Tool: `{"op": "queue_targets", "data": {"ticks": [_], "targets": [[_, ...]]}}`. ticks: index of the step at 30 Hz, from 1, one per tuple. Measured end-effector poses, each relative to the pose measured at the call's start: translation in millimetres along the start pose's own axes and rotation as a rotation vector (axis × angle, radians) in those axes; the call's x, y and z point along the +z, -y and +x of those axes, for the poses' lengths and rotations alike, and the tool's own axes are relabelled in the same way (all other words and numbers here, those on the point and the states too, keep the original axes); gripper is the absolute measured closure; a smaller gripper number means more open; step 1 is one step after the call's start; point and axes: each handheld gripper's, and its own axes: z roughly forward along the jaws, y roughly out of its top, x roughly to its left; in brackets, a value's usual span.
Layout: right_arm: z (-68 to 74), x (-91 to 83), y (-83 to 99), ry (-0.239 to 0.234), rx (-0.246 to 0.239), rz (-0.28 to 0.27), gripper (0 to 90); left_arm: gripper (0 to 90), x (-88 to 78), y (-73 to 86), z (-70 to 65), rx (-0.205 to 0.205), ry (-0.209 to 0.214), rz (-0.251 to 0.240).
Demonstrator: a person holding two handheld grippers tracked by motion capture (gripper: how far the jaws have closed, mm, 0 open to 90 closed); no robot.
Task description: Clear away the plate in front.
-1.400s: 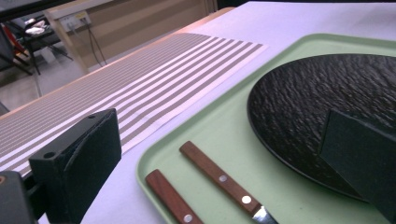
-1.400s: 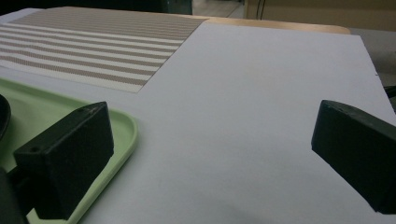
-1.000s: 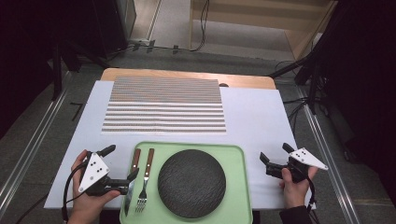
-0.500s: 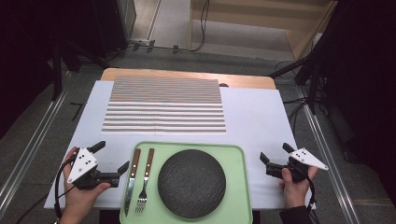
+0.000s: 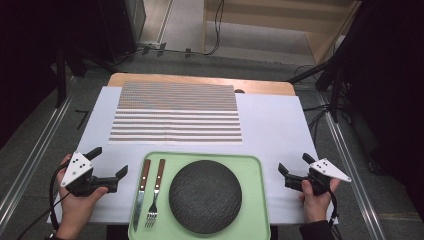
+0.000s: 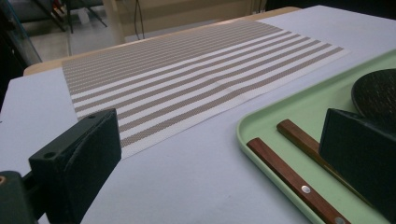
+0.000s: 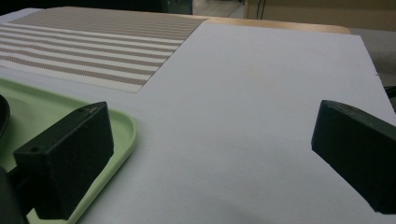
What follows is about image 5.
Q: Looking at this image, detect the black power cable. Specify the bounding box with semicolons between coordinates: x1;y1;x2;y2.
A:
203;0;225;57

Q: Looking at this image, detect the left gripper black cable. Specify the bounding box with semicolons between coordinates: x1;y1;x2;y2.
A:
16;161;71;240

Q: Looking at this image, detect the black curtain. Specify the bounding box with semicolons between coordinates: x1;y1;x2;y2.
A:
333;0;424;218
0;0;101;149

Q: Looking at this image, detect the striped woven placemat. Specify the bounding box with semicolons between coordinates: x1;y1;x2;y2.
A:
108;81;244;144

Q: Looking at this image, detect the wooden-handled steak knife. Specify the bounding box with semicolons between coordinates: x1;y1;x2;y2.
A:
132;158;152;233

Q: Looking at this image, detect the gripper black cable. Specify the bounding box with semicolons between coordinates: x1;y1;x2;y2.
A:
16;161;71;240
319;176;344;240

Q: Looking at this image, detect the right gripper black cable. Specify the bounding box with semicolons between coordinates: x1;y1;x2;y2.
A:
319;176;344;240

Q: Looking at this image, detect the person's right hand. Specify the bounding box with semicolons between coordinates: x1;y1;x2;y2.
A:
298;177;342;224

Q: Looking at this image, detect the beige wooden counter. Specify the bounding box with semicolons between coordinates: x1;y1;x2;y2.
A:
201;0;364;66

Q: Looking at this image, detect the wooden table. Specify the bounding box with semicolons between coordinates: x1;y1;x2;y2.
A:
107;72;297;97

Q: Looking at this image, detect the black textured round plate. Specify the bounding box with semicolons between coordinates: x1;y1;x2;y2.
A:
168;159;243;235

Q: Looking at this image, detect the person's left hand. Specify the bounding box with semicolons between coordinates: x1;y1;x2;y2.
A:
54;153;109;234

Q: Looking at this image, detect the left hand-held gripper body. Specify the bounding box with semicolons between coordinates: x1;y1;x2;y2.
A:
60;151;119;198

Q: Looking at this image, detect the white board sheet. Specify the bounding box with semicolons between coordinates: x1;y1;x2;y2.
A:
46;85;339;226

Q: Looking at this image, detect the metal floor rail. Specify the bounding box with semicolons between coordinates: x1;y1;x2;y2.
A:
318;93;388;240
0;94;74;231

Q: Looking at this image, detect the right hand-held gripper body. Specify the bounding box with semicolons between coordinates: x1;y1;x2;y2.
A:
284;157;353;197

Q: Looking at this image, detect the black metal stand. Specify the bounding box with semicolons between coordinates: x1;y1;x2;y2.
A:
287;49;351;124
54;43;118;109

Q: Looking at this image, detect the wooden-handled fork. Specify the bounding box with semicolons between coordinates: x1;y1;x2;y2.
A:
144;158;167;229

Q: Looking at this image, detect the light green tray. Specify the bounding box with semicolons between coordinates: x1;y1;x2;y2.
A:
127;151;272;240

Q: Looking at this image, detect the black cabinet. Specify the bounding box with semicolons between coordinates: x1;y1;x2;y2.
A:
99;0;148;63

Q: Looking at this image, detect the black floor cable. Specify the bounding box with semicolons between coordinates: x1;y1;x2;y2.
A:
301;103;334;134

